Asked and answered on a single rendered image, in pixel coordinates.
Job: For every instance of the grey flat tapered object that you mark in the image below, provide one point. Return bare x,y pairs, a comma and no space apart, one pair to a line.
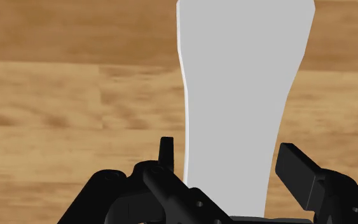
237,102

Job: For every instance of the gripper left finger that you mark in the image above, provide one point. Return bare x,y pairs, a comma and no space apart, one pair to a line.
163,192

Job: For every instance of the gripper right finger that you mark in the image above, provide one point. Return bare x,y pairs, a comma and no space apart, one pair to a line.
302,180

